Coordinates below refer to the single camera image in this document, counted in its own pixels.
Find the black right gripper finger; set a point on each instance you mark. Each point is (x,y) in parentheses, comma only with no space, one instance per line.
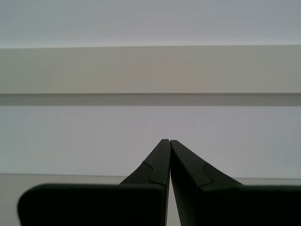
(155,169)
(188,171)

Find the beige horizontal board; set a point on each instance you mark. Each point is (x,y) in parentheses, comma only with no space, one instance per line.
(150,70)

